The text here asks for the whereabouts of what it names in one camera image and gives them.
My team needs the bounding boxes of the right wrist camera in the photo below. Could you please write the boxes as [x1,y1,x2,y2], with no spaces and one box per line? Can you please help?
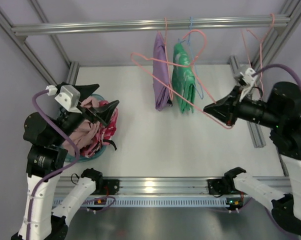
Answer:
[233,65,257,101]

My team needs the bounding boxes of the pink trousers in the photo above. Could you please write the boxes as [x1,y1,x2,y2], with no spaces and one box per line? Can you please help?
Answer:
[62,96,100,158]

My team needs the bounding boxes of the white slotted cable duct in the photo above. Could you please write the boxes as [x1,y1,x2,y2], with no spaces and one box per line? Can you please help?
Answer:
[81,197,232,208]

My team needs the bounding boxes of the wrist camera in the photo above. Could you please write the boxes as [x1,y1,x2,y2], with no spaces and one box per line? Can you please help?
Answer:
[233,65,257,101]
[45,84,81,114]

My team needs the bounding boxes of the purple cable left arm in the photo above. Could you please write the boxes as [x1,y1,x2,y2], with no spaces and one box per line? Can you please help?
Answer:
[25,90,81,240]

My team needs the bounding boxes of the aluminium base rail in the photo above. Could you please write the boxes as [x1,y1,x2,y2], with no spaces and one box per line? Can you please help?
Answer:
[52,176,291,197]

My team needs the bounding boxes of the green patterned trousers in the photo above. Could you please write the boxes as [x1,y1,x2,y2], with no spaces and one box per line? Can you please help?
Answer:
[171,43,196,114]

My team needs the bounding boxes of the empty pink hanger right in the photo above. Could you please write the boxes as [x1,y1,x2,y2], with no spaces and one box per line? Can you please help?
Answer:
[240,12,276,97]

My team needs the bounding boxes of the red patterned clothes pile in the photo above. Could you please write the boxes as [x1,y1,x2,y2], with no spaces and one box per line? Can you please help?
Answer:
[80,108,119,159]

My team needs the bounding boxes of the blue wire hanger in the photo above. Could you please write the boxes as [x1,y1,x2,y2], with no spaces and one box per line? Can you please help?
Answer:
[177,16,204,99]

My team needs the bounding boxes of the aluminium hanging rail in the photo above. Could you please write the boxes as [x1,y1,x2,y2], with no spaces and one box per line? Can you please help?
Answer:
[11,14,291,37]

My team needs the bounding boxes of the pink wire hanger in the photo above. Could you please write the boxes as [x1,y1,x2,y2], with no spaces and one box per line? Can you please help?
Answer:
[130,29,234,130]

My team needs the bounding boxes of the pink hanger under purple trousers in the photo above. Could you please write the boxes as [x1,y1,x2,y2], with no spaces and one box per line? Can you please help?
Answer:
[157,16,174,100]

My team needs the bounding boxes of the aluminium frame struts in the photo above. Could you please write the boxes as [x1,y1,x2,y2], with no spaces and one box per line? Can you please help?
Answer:
[0,0,79,84]
[227,0,301,148]

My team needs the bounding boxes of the purple trousers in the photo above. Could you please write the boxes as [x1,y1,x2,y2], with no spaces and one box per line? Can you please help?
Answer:
[152,32,172,111]

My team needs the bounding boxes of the aluminium frame left struts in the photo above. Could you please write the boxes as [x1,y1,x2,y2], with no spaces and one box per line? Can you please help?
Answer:
[0,0,79,84]

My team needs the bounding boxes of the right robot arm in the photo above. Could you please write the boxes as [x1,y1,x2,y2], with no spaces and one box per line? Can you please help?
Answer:
[203,81,301,236]

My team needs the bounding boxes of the aluminium frame right struts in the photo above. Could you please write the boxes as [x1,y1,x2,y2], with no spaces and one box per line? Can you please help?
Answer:
[227,0,301,148]

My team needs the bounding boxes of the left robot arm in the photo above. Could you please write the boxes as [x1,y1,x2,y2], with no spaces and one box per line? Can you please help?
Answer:
[12,83,120,240]

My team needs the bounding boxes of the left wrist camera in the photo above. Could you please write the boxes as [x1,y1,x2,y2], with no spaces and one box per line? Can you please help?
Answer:
[45,84,81,114]

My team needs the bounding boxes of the teal laundry basket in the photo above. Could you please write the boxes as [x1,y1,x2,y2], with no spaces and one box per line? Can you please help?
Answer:
[61,94,108,162]

